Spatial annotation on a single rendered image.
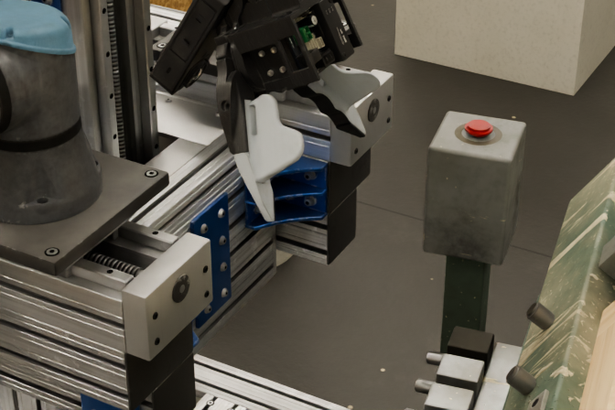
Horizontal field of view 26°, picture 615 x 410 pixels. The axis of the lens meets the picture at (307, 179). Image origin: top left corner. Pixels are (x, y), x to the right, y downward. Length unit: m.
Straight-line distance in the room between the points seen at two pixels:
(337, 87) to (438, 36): 3.13
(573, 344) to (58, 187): 0.62
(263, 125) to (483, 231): 0.98
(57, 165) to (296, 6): 0.61
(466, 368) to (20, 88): 0.68
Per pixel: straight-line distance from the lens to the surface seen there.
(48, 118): 1.50
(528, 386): 1.57
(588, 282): 1.68
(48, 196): 1.54
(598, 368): 1.54
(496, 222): 1.92
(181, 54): 1.04
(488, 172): 1.88
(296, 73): 0.97
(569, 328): 1.61
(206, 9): 1.01
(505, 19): 4.09
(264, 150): 0.98
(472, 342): 1.79
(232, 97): 0.98
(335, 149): 1.88
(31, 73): 1.46
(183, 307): 1.56
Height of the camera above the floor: 1.86
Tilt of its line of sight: 31 degrees down
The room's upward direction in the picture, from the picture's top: straight up
